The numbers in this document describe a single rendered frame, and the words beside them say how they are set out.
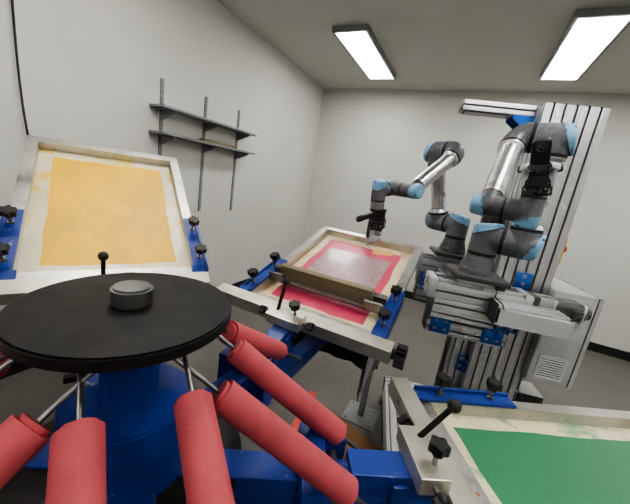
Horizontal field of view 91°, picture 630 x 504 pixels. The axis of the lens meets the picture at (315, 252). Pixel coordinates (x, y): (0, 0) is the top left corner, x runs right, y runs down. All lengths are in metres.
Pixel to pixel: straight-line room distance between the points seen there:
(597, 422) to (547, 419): 0.17
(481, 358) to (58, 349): 1.74
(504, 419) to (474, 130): 4.16
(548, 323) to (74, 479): 1.46
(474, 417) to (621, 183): 4.26
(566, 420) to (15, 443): 1.27
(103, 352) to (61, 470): 0.11
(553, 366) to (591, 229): 3.26
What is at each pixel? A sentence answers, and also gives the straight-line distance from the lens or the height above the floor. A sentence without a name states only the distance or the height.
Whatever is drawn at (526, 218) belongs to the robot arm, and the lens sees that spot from 1.24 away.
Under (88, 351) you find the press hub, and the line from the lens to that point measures 0.46.
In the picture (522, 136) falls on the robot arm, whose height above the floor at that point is 1.84.
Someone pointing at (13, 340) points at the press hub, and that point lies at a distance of 0.51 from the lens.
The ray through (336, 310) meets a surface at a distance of 1.24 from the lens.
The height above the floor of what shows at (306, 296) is 1.08.
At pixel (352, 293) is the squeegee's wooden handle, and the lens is 1.21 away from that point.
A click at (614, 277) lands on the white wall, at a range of 5.18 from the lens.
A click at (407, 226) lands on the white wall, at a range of 4.89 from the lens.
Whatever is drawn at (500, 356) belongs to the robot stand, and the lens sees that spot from 1.91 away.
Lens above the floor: 1.55
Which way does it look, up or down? 13 degrees down
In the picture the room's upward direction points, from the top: 9 degrees clockwise
